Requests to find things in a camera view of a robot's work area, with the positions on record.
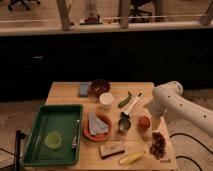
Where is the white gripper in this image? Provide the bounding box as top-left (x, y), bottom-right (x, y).
top-left (145, 98), bottom-right (163, 130)

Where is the red orange apple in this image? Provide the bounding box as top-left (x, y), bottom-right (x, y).
top-left (138, 116), bottom-right (151, 131)

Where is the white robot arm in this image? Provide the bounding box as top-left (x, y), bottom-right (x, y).
top-left (146, 81), bottom-right (213, 138)

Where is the white paper cup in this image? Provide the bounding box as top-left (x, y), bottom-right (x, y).
top-left (99, 92), bottom-right (114, 110)

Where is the green small cup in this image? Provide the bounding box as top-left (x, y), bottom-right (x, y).
top-left (44, 132), bottom-right (62, 149)

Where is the brown grape bunch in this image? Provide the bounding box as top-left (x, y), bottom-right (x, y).
top-left (149, 132), bottom-right (166, 159)

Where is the green cucumber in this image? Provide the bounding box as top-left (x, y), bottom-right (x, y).
top-left (118, 92), bottom-right (132, 108)

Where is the wooden table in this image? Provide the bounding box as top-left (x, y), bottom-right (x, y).
top-left (36, 82), bottom-right (178, 171)

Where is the wooden block brush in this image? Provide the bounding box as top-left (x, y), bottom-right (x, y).
top-left (99, 141), bottom-right (125, 159)

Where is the grey folded cloth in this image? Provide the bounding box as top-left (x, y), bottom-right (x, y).
top-left (88, 113), bottom-right (109, 135)

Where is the dark brown bowl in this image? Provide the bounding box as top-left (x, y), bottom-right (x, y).
top-left (89, 79), bottom-right (110, 97)

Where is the orange plate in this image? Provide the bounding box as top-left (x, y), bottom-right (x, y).
top-left (82, 114), bottom-right (112, 142)

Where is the blue sponge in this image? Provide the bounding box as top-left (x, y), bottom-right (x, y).
top-left (78, 82), bottom-right (89, 97)

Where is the metal fork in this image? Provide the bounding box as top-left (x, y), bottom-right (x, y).
top-left (72, 120), bottom-right (80, 149)

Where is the green plastic tray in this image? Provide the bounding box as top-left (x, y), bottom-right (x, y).
top-left (22, 104), bottom-right (83, 167)

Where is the black office chair right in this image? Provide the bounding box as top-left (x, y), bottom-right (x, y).
top-left (129, 0), bottom-right (165, 23)

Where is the black office chair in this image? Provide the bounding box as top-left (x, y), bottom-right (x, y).
top-left (129, 0), bottom-right (165, 23)
top-left (7, 0), bottom-right (41, 11)

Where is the black tripod stand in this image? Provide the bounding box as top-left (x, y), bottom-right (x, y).
top-left (0, 130), bottom-right (26, 171)

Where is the black office chair left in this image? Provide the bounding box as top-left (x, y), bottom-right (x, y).
top-left (7, 0), bottom-right (41, 11)

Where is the steel measuring cup white handle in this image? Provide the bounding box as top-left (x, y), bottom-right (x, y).
top-left (118, 93), bottom-right (142, 134)

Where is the black cable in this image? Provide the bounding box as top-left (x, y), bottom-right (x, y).
top-left (169, 132), bottom-right (213, 171)

